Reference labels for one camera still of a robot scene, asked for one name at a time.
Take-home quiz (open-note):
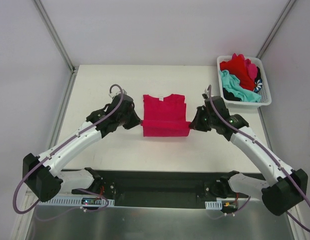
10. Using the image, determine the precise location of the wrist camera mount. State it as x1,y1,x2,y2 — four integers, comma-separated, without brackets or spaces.
109,89,127,99
202,89,213,101

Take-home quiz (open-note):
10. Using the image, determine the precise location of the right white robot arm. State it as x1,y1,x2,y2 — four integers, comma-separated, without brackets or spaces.
189,96,308,216

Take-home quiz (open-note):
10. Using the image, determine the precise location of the black white patterned garment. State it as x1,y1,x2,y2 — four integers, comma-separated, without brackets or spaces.
253,78,263,93

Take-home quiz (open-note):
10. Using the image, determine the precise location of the black t shirt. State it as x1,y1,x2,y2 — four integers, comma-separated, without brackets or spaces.
223,88,241,102

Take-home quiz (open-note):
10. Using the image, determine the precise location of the magenta pink t shirt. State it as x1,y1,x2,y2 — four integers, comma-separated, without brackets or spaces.
142,94,190,137

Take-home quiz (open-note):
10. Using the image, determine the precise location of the red t shirt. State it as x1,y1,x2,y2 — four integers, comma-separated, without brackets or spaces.
219,53,255,91

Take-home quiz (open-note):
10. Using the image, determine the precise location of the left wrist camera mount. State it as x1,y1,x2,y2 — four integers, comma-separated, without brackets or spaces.
109,89,127,99

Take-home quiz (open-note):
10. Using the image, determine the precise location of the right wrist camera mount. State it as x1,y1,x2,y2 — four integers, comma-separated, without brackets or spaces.
202,89,213,101

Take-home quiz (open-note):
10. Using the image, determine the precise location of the right aluminium frame post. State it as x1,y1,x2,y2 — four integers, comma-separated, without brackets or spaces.
256,0,298,59

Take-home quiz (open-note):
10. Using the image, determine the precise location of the left aluminium frame post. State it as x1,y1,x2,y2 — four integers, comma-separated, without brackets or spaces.
32,0,76,74

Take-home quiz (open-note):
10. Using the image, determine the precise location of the white plastic laundry basket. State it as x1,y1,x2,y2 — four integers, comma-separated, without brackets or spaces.
217,55,271,109

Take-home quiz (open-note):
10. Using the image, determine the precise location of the white cable duct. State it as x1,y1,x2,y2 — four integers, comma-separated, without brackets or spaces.
39,196,115,207
204,199,238,210

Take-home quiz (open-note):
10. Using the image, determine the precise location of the left white cable duct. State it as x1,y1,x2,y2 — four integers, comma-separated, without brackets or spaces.
39,196,115,207

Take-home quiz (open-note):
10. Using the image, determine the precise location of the teal t shirt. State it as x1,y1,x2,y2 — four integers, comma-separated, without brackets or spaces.
219,70,261,103

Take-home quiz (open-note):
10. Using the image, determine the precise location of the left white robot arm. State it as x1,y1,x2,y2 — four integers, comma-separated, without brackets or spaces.
23,94,141,202

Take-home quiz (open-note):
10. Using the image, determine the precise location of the aluminium frame post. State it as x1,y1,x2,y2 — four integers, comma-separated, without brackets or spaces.
32,0,76,74
256,0,298,59

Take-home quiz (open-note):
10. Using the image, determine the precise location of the right white cable duct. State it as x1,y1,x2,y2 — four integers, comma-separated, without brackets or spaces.
204,199,238,210

